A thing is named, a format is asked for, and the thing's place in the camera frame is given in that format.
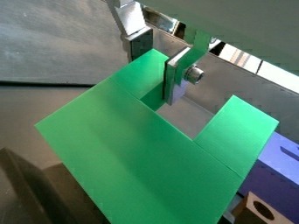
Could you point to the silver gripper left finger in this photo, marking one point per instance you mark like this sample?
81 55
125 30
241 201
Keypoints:
136 33

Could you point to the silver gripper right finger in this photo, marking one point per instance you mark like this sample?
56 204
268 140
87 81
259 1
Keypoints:
180 70

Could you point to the green U-shaped block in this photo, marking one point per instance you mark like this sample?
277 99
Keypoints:
145 173

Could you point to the purple board with cross slot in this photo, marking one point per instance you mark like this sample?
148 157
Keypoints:
272 179

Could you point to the brown T-shaped block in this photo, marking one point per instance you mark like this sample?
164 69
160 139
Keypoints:
253 211

